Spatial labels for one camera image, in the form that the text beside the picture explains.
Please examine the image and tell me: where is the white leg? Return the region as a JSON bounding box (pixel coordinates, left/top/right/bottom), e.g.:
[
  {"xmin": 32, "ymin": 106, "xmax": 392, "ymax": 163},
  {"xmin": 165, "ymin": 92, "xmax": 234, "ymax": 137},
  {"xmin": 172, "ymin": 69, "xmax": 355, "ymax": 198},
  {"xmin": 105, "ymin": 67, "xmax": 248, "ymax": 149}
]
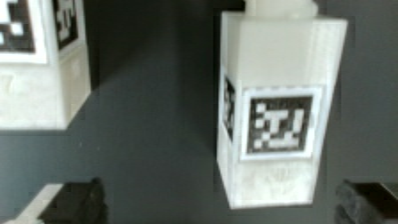
[
  {"xmin": 216, "ymin": 0, "xmax": 348, "ymax": 209},
  {"xmin": 0, "ymin": 0, "xmax": 90, "ymax": 130}
]

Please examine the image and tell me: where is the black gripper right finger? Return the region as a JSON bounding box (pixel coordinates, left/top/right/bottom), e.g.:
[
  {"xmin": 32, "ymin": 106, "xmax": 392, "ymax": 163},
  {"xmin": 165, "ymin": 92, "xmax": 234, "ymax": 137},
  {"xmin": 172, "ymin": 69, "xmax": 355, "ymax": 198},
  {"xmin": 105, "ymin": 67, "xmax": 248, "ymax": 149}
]
[{"xmin": 334, "ymin": 180, "xmax": 398, "ymax": 224}]

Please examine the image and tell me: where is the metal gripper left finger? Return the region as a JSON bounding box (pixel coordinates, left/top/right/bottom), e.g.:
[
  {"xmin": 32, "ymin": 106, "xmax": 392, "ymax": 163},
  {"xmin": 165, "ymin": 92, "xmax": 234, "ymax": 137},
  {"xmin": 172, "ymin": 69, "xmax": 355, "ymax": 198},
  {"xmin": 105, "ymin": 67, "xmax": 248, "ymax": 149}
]
[{"xmin": 12, "ymin": 178, "xmax": 108, "ymax": 224}]

